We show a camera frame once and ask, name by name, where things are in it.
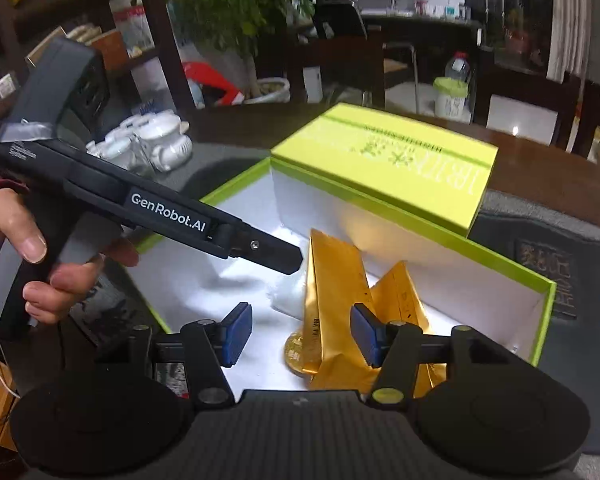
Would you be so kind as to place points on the white plant pot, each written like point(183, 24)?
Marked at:
point(272, 91)

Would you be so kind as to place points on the metal frame chair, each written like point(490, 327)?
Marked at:
point(402, 75)

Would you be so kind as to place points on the short gold foil packet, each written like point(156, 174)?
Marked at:
point(405, 290)

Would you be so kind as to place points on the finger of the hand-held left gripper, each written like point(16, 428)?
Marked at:
point(270, 255)

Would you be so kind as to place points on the dark wooden shelf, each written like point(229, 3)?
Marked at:
point(155, 35)

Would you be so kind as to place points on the round gold foil disc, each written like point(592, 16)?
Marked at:
point(297, 352)

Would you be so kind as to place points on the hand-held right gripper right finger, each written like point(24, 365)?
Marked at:
point(364, 332)

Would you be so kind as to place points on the white ceramic teapot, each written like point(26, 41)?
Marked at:
point(162, 140)

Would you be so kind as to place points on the lime green box lid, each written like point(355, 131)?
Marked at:
point(380, 155)

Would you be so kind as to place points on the white bucket with green lid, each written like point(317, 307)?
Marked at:
point(451, 100)

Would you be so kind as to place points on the white plastic bag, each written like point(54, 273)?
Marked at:
point(287, 297)

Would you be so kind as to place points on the person's left hand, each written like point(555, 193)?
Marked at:
point(20, 225)

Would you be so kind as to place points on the dark wooden chair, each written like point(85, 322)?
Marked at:
point(525, 110)

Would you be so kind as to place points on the dark wooden desktop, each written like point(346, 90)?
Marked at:
point(540, 170)

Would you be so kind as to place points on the tall gold foil packet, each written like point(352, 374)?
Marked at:
point(330, 285)

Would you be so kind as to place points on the black office chair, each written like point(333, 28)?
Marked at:
point(337, 20)

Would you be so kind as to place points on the white ceramic cup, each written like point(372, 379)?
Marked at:
point(111, 147)

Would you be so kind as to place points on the green potted tree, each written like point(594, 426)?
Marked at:
point(230, 0)

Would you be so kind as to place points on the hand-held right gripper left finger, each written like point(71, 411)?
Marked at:
point(237, 332)

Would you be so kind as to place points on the clear plastic water bottle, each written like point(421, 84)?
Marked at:
point(457, 67)

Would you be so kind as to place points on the red and white bag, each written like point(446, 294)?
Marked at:
point(210, 80)

